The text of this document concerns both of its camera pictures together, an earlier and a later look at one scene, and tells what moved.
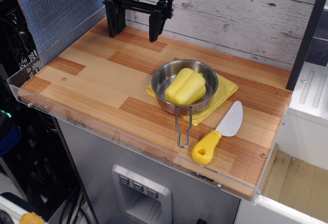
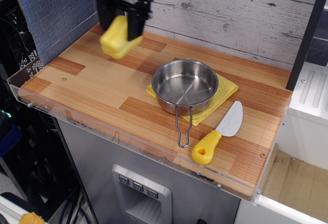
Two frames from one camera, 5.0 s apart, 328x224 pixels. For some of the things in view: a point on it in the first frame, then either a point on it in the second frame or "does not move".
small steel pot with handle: x=162 y=74 does not move
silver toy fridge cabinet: x=125 y=184 does not move
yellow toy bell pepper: x=187 y=87 → x=114 y=39
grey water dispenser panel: x=139 y=200 does not move
